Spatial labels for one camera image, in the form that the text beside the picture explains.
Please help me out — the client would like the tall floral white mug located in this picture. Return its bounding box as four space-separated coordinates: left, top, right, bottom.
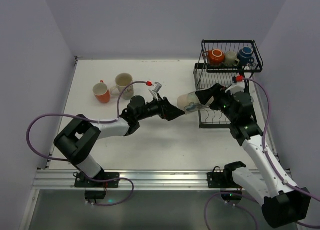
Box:
177 91 214 114

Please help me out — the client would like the cream floral mug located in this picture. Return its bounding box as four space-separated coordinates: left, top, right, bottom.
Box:
110 73 134 100

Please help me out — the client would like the salmon orange mug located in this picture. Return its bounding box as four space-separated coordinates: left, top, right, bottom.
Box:
92 80 111 104

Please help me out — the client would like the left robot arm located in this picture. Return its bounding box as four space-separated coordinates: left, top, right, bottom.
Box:
53 95 185 181

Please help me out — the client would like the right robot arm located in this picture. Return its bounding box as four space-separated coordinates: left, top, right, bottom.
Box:
195 83 311 228

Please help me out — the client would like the beige mug upper shelf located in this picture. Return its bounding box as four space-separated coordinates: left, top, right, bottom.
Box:
223 51 240 67

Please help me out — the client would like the orange round mug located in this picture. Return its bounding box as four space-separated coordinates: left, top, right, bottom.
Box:
202 49 225 67

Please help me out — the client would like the blue mug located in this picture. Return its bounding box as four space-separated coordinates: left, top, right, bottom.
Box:
237 46 255 66

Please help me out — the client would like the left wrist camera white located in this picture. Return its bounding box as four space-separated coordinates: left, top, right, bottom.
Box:
148 82 163 99

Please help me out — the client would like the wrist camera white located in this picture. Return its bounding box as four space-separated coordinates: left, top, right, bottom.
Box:
225 75 246 94
148 82 163 99

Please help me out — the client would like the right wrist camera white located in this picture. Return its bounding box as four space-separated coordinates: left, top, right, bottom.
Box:
225 75 246 94

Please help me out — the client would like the black wire dish rack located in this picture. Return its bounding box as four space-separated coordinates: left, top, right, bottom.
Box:
193 40 264 128

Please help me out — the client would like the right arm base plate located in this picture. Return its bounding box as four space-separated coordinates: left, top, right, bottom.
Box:
206 166 240 188

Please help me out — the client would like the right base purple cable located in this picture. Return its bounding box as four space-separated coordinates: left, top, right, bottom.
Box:
203 191 260 230

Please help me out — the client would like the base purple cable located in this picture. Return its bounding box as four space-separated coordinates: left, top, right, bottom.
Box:
84 177 135 207
203 191 260 230

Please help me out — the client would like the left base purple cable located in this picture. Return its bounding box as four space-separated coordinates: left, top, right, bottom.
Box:
84 177 135 207

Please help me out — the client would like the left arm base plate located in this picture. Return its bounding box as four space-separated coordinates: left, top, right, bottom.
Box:
73 172 120 188

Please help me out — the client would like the aluminium mounting rail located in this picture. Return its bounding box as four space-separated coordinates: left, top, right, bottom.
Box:
31 169 210 191

